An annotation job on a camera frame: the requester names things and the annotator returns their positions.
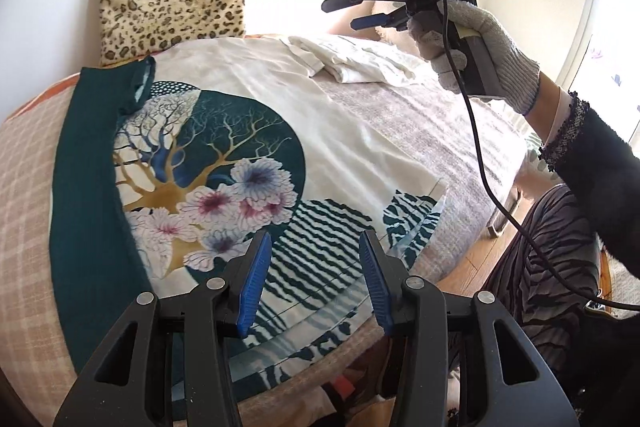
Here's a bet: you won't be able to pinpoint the white clothes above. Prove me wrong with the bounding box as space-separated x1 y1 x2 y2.
288 35 436 87

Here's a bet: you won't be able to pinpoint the floral tree print garment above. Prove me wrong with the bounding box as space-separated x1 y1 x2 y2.
49 58 445 400

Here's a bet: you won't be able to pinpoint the right forearm black sleeve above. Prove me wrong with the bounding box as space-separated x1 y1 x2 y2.
525 75 639 277

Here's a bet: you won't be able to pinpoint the right hand white glove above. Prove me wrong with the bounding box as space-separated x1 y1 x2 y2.
408 0 540 115

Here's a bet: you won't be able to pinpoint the zebra striped trousers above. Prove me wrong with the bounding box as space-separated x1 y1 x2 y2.
483 184 620 405

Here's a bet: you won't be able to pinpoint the pink plaid blanket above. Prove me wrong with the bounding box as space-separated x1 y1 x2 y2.
1 74 525 425

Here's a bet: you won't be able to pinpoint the orange floral bed sheet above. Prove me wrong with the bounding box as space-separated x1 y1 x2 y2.
2 34 278 124

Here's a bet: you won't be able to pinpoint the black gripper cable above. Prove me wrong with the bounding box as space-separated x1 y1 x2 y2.
416 0 640 313

